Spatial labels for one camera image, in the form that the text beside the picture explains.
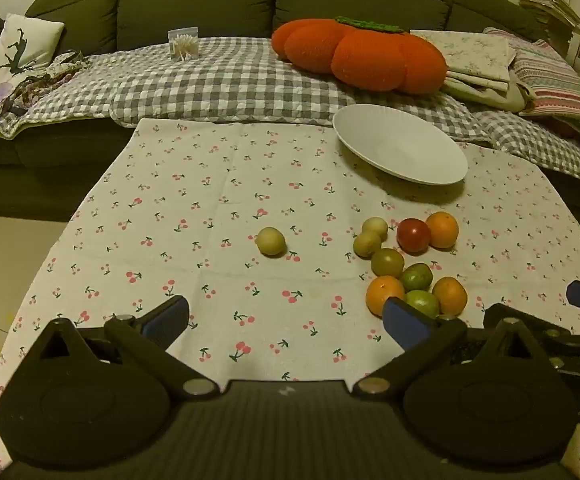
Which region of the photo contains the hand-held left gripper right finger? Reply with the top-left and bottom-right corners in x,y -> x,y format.
352,296 -> 533,396

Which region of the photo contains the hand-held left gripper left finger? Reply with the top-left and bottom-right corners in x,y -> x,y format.
34,295 -> 221,401

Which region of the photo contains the green tangerine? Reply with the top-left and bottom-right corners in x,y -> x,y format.
401,263 -> 433,293
405,289 -> 441,319

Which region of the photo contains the orange tangerine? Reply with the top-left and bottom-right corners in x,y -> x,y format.
365,275 -> 406,317
425,211 -> 459,250
432,276 -> 468,316

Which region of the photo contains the olive green round fruit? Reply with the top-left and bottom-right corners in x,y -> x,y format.
371,247 -> 405,279

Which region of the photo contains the yellow-green round fruit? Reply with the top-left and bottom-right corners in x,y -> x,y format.
256,226 -> 287,258
353,231 -> 382,259

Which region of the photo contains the red tomato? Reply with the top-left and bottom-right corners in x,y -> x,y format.
396,218 -> 431,254

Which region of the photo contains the pale yellow round fruit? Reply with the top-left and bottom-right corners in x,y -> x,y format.
361,216 -> 389,241

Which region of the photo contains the white ribbed plate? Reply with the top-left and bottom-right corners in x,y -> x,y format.
333,104 -> 469,186

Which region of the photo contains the cherry print tablecloth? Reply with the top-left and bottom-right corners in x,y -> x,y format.
0,117 -> 580,480

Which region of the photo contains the striped folded blanket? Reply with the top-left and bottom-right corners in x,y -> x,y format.
485,27 -> 580,128

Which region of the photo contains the grey checkered blanket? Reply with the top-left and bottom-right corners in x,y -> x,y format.
0,37 -> 580,186

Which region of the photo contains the folded floral cloth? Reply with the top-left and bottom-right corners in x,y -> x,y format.
410,30 -> 527,112

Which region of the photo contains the orange pumpkin cushion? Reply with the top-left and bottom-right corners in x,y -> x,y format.
271,16 -> 447,95

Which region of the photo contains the purple floral cloth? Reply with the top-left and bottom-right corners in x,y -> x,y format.
0,50 -> 90,128

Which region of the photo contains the stack of newspapers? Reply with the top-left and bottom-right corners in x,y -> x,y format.
519,0 -> 580,58

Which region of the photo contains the white printed pillow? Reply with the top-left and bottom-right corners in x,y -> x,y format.
0,13 -> 65,95

